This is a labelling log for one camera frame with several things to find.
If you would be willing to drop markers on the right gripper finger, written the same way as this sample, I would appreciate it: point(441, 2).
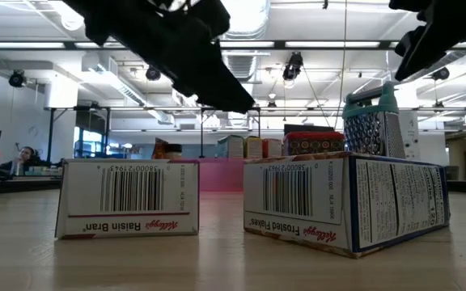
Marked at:
point(423, 52)

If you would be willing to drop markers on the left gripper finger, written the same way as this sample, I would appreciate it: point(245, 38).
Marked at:
point(221, 89)

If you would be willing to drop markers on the small green carton box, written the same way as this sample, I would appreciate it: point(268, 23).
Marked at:
point(230, 147)

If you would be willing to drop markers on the small yellow carton box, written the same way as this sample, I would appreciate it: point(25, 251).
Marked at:
point(252, 148)

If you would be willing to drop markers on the small red cereal box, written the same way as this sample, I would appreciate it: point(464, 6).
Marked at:
point(271, 148)

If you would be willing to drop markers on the orange triangular snack bag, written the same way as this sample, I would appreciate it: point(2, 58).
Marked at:
point(159, 149)

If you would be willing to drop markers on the red patterned tin box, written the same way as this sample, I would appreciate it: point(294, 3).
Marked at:
point(314, 145)

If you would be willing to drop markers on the Frosted Flakes cereal box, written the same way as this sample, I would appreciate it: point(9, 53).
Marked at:
point(297, 194)

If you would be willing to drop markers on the Raisin Bran cereal box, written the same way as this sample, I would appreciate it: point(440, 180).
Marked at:
point(136, 190)

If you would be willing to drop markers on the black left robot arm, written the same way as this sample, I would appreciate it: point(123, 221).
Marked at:
point(91, 20)

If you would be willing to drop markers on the pink plastic tray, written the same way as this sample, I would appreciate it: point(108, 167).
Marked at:
point(221, 178)

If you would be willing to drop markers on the black background monitor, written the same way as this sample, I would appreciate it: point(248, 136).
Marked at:
point(306, 128)

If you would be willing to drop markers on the steel box grater teal trim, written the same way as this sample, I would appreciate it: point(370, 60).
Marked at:
point(370, 133)

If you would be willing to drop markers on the person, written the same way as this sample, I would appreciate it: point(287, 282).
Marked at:
point(24, 157)

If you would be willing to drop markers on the black ceiling camera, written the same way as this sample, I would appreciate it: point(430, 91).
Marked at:
point(153, 73)
point(293, 66)
point(16, 78)
point(441, 74)

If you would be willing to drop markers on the silver ventilation duct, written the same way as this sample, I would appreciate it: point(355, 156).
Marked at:
point(249, 16)

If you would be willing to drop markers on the black aluminium rig frame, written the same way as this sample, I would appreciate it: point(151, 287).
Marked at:
point(69, 45)

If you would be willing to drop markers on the black background frame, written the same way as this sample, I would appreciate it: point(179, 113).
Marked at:
point(51, 133)

